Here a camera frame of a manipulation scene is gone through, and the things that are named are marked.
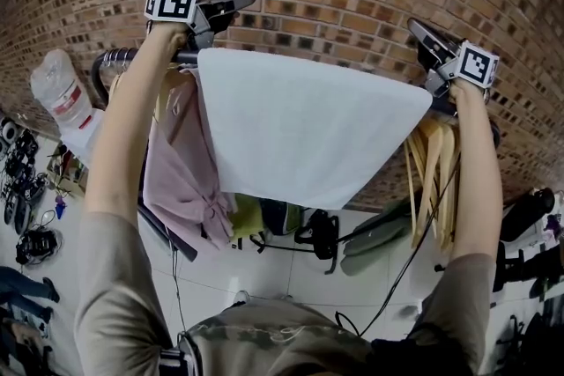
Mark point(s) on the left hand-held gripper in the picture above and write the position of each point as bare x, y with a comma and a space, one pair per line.
174, 2

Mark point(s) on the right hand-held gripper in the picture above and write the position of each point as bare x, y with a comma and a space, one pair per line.
478, 64

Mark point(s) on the black clothes rack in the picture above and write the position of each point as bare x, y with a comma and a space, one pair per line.
187, 56

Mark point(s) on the white cloth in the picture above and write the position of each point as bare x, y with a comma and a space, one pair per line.
308, 123

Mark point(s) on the person's left forearm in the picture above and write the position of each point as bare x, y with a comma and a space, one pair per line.
128, 132

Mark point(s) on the person's right forearm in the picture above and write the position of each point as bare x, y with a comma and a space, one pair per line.
476, 180

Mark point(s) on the row of wooden hangers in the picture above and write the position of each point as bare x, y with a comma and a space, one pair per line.
165, 92
434, 198

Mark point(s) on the pink robe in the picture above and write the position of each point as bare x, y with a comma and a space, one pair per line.
180, 180

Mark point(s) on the clear water bottle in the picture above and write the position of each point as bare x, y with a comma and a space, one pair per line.
61, 94

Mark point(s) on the white water dispenser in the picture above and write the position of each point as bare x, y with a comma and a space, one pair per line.
81, 141

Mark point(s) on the yellow-green cloth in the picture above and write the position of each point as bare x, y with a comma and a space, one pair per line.
247, 218

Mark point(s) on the green black backpack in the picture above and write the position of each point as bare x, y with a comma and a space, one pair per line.
282, 218

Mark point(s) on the cardboard box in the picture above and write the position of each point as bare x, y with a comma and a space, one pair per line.
66, 169

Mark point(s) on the small blue object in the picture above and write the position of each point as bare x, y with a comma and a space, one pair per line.
60, 207

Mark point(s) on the pile of black devices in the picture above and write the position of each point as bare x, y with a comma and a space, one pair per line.
28, 198

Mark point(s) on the person's white shoe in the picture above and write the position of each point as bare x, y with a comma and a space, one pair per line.
241, 297

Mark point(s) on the black chest harness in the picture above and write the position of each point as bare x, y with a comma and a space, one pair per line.
414, 350

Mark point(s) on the person's beige t-shirt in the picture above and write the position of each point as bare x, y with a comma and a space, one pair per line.
128, 299

